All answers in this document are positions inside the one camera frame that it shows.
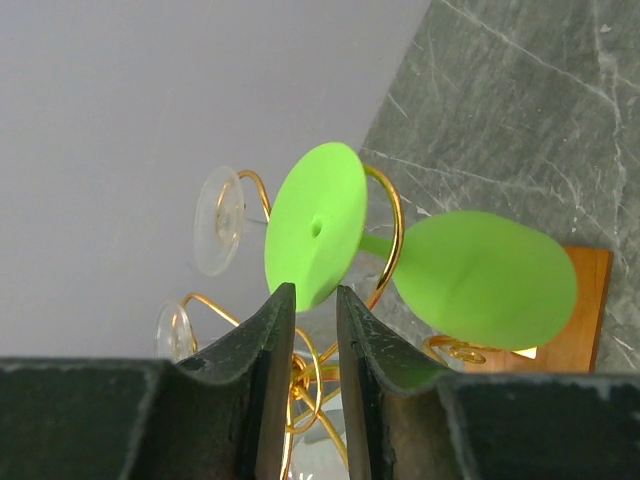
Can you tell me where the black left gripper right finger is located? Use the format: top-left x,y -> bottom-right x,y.
336,286 -> 639,479

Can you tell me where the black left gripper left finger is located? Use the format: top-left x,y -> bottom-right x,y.
1,283 -> 296,479

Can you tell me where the clear tall wine glass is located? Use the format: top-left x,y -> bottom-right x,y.
154,301 -> 198,363

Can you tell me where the green plastic wine glass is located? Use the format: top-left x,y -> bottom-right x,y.
264,142 -> 577,351

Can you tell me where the clear short wine glass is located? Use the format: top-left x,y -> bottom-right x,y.
193,165 -> 271,277

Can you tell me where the brown wooden rack base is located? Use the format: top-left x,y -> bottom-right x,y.
464,246 -> 614,373

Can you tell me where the gold wire wine glass rack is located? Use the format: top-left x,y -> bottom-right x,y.
172,164 -> 489,480

